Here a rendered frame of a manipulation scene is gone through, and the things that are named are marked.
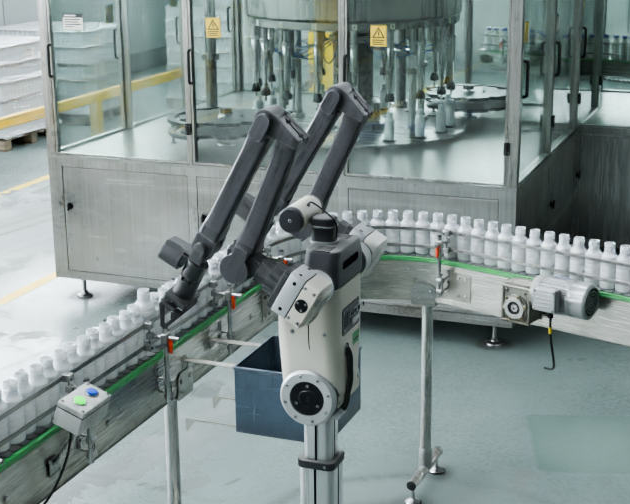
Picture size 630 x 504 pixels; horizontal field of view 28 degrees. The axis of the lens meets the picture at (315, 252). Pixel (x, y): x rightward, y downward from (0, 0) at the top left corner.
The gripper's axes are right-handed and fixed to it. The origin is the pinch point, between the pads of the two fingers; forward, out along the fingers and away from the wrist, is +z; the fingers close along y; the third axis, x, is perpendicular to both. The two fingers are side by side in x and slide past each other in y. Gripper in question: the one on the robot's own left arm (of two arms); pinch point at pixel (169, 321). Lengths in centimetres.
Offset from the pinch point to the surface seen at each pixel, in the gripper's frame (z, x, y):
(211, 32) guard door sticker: 40, -134, -354
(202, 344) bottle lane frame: 43, -3, -73
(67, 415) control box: 25.1, -7.0, 24.2
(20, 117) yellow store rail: 317, -375, -706
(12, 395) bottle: 27.7, -21.7, 26.4
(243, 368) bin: 31, 15, -52
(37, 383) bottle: 28.4, -20.6, 15.4
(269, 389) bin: 32, 26, -52
